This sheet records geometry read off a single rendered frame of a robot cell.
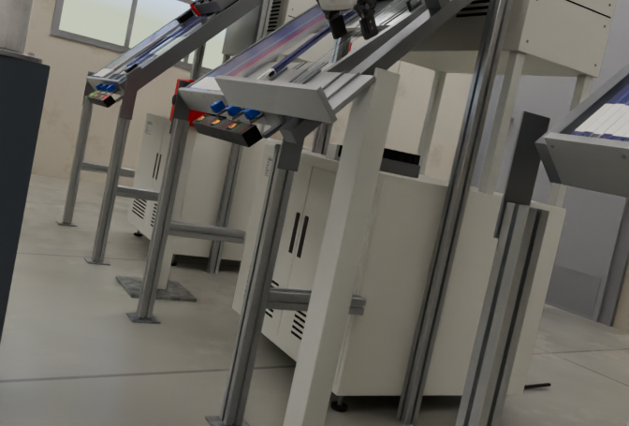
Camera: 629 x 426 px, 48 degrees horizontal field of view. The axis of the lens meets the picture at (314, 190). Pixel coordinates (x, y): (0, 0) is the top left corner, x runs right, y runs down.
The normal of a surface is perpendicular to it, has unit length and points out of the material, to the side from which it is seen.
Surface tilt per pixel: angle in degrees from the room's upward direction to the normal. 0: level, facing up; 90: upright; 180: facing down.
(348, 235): 90
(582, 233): 90
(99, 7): 90
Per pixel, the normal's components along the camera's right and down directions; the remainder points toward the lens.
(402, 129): -0.77, -0.11
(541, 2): 0.47, 0.16
